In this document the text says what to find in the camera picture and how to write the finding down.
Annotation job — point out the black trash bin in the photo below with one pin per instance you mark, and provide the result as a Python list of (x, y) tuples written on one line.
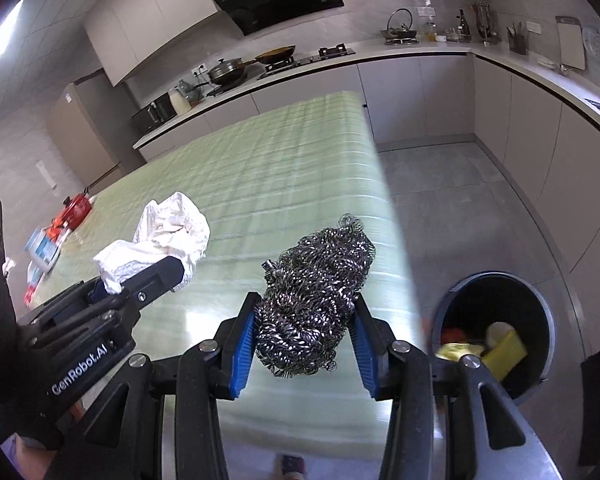
[(535, 310)]

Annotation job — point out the pot with lid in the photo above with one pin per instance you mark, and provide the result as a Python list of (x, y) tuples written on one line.
[(227, 72)]

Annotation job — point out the gas stove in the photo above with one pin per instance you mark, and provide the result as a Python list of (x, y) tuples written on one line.
[(305, 62)]

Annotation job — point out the induction cooker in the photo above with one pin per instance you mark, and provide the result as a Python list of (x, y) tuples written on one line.
[(225, 88)]

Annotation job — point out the wok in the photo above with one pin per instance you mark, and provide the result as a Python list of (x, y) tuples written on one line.
[(275, 55)]

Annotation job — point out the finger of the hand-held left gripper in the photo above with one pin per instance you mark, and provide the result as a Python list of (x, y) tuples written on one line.
[(98, 288), (155, 280)]

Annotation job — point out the wall socket pair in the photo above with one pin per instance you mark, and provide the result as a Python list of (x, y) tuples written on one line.
[(200, 70)]

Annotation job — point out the grey kettle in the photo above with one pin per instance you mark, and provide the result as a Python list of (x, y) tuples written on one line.
[(190, 91)]

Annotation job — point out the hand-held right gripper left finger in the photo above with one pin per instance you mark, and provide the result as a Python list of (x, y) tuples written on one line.
[(245, 345)]

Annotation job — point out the yellow condiment bottle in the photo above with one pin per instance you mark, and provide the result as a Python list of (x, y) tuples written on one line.
[(432, 31)]

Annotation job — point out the person's left hand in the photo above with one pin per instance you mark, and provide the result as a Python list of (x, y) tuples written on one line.
[(32, 460)]

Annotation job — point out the dark bottle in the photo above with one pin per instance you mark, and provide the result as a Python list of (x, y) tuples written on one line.
[(462, 25)]

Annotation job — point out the utensil rack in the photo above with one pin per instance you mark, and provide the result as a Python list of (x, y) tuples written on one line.
[(485, 25)]

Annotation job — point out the white and blue container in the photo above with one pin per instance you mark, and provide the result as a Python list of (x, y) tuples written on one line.
[(42, 247)]

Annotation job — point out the round metal strainer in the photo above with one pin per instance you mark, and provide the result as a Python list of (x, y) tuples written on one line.
[(597, 47)]

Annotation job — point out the kitchen counter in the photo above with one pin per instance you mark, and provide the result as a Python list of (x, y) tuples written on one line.
[(430, 95)]

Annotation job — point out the ceiling light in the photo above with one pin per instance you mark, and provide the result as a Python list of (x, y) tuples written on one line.
[(0, 35)]

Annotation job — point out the red plastic bag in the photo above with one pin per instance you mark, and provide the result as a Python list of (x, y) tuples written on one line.
[(452, 335)]

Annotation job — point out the steel wool scrubber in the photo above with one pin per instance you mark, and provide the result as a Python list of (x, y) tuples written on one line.
[(315, 300)]

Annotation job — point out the tall beige cabinet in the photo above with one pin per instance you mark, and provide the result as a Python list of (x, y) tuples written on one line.
[(87, 130)]

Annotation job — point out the upper kitchen cabinets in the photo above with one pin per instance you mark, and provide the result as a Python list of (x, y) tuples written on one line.
[(180, 5)]

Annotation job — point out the green checked tablecloth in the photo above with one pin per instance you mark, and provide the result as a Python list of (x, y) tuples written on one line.
[(290, 175)]

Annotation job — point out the dark utensil holder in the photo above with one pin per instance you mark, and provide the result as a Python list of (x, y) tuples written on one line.
[(517, 40)]

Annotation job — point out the black microwave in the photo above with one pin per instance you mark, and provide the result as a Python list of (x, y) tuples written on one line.
[(152, 111)]

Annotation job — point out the yellow cloth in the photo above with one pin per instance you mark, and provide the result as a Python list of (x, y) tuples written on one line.
[(460, 351)]

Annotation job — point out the grey cutting board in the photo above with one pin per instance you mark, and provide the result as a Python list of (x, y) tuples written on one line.
[(570, 42)]

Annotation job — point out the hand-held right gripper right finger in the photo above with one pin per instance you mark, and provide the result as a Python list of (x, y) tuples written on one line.
[(363, 355)]

